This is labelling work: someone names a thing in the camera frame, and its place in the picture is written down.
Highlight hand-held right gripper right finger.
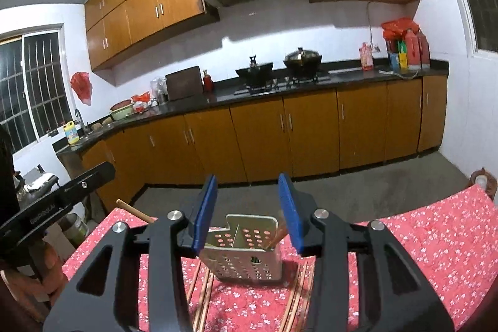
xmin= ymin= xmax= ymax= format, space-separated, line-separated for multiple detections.
xmin=278 ymin=172 xmax=456 ymax=332

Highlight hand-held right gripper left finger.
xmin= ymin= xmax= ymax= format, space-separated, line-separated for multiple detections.
xmin=43 ymin=173 xmax=218 ymax=332

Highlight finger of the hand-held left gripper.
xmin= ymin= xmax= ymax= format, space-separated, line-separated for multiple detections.
xmin=0 ymin=162 xmax=116 ymax=252

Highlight long brown wooden chopstick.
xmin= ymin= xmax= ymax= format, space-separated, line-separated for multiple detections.
xmin=265 ymin=226 xmax=289 ymax=251
xmin=116 ymin=199 xmax=157 ymax=223

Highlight perforated white chopstick holder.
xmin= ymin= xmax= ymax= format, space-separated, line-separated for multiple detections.
xmin=198 ymin=214 xmax=283 ymax=284

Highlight bunch of wooden chopsticks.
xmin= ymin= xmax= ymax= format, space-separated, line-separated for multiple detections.
xmin=187 ymin=260 xmax=314 ymax=332

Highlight person's left hand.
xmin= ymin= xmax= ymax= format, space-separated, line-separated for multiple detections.
xmin=0 ymin=241 xmax=70 ymax=313

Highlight white cloth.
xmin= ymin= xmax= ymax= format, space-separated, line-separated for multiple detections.
xmin=23 ymin=169 xmax=60 ymax=193

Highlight steel pot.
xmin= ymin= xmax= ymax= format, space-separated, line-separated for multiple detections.
xmin=58 ymin=213 xmax=90 ymax=249

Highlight yellow detergent bottle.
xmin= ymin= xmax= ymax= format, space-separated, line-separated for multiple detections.
xmin=63 ymin=121 xmax=79 ymax=145

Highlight steel faucet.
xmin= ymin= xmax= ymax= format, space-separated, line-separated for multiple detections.
xmin=75 ymin=108 xmax=91 ymax=136

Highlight green basin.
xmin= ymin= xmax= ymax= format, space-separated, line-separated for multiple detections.
xmin=110 ymin=102 xmax=135 ymax=121

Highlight wooden base cabinets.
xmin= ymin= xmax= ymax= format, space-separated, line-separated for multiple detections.
xmin=80 ymin=74 xmax=448 ymax=200

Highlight barred window beside sink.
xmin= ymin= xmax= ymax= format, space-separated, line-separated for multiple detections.
xmin=0 ymin=29 xmax=65 ymax=154

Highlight red plastic bag on hook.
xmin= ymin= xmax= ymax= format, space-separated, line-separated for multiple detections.
xmin=70 ymin=71 xmax=94 ymax=106

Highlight crumpled red plastic bag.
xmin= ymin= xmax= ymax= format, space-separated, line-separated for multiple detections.
xmin=131 ymin=91 xmax=151 ymax=112

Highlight clear plastic bag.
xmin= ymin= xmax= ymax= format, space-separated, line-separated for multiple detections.
xmin=151 ymin=77 xmax=169 ymax=103

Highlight red floral tablecloth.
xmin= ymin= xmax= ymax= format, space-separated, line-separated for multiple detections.
xmin=62 ymin=184 xmax=498 ymax=332

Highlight black gas stove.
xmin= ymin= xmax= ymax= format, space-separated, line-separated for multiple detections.
xmin=233 ymin=71 xmax=331 ymax=95

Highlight dark wooden cutting board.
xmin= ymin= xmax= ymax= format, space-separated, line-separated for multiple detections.
xmin=165 ymin=66 xmax=204 ymax=102

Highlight black wok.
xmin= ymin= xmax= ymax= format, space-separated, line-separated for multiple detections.
xmin=235 ymin=54 xmax=274 ymax=87

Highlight black kitchen countertop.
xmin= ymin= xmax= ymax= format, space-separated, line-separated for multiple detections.
xmin=54 ymin=60 xmax=449 ymax=154

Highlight wok with steel lid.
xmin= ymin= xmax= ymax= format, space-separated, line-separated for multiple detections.
xmin=283 ymin=47 xmax=323 ymax=78

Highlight blue yellow carton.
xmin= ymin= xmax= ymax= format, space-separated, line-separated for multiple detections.
xmin=388 ymin=51 xmax=409 ymax=70

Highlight large red bottle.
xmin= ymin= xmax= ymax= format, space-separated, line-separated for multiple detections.
xmin=405 ymin=29 xmax=423 ymax=70
xmin=419 ymin=29 xmax=431 ymax=69

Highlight red bag over bottles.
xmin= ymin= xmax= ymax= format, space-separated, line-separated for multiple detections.
xmin=381 ymin=18 xmax=415 ymax=41

